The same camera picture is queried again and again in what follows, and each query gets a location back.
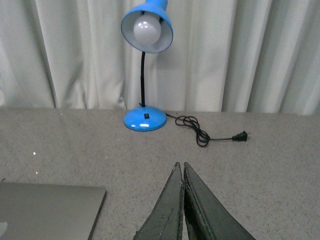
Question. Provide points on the grey laptop computer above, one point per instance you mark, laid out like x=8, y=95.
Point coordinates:
x=49, y=212

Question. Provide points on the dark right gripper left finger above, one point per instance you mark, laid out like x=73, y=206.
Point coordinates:
x=165, y=222

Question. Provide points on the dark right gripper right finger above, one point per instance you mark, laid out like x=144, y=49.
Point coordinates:
x=206, y=218

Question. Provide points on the white curtain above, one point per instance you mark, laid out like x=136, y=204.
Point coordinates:
x=259, y=56

